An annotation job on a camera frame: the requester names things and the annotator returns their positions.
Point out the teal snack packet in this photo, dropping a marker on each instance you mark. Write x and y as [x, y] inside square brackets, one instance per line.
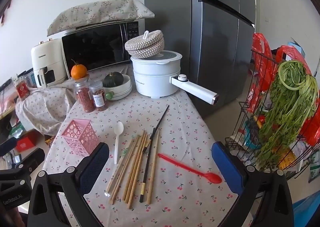
[250, 137]

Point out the clear jar with red label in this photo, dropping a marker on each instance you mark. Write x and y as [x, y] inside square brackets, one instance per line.
[22, 89]

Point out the floral cloth cover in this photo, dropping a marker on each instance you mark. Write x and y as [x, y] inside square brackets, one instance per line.
[100, 10]

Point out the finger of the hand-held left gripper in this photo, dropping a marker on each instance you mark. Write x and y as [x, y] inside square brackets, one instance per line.
[32, 159]
[7, 146]

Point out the cherry print tablecloth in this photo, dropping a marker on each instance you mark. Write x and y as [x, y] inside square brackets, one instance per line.
[187, 142]

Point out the green kabocha squash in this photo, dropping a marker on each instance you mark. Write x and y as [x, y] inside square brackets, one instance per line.
[112, 81]

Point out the white plastic spoon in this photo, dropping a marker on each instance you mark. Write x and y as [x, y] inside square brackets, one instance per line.
[118, 128]

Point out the woven lidded basket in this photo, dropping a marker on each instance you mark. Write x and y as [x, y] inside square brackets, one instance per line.
[145, 44]

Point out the orange tangerine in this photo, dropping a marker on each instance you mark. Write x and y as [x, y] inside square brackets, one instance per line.
[78, 71]

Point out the red wall ornament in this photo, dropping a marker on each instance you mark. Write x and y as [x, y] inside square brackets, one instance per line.
[2, 17]

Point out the grey refrigerator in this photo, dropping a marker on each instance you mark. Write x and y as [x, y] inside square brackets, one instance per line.
[175, 17]

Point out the white electric cooking pot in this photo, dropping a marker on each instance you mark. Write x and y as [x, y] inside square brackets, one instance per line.
[155, 77]

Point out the green leafy vegetables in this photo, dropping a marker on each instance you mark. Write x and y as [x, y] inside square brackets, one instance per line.
[287, 107]

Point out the labelled glass jar red berries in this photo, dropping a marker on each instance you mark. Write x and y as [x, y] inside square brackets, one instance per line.
[98, 97]

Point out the black microwave oven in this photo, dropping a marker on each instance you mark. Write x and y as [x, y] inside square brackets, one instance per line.
[95, 47]

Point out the group of wooden chopsticks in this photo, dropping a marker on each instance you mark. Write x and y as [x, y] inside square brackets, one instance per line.
[132, 174]

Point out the blue plastic bag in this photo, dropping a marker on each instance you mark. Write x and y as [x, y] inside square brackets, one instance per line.
[307, 209]

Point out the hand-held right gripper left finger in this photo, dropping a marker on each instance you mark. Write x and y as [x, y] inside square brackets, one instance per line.
[93, 164]

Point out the pink perforated utensil holder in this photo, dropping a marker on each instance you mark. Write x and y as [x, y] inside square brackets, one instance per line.
[75, 132]

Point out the yellow packet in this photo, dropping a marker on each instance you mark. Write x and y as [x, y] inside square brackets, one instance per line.
[287, 158]

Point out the red plastic spoon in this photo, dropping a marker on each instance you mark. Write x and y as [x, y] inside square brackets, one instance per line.
[212, 178]

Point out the tall glass jar red berries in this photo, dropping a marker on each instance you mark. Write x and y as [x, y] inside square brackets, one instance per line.
[83, 97]

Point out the clear plastic container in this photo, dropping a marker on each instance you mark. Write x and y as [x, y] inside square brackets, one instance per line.
[31, 78]

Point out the red box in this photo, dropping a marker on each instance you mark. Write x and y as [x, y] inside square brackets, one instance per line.
[25, 144]

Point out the small floral white cloth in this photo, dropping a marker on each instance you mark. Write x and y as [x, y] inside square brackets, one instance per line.
[42, 109]

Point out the white bowl with green clasp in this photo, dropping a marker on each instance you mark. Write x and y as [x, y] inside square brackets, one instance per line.
[125, 91]

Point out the cream air fryer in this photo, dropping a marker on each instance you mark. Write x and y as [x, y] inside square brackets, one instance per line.
[50, 52]

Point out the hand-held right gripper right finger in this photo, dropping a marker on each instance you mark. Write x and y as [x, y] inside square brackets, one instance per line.
[226, 167]

